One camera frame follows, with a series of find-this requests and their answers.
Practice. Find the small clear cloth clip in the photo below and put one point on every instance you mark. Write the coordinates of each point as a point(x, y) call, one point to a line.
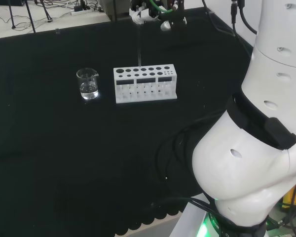
point(57, 31)

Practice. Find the black bench cloth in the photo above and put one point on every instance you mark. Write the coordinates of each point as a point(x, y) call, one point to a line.
point(64, 148)

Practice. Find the white power strip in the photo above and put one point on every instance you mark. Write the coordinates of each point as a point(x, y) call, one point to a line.
point(81, 11)

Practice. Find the pale base board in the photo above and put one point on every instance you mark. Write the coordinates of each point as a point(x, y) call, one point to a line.
point(185, 217)

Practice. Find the yellow stop button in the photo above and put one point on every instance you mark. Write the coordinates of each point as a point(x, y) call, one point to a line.
point(289, 197)

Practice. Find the black box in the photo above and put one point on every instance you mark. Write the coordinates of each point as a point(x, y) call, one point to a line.
point(10, 2)

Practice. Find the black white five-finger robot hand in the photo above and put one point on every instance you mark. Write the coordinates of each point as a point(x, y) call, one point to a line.
point(143, 14)

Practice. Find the black tripod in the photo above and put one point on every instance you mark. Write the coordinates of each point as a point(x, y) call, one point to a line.
point(12, 19)

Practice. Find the small clear glass beaker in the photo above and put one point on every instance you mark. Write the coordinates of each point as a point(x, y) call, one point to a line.
point(88, 92)

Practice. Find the white test tube rack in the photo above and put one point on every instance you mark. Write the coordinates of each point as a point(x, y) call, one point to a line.
point(115, 86)

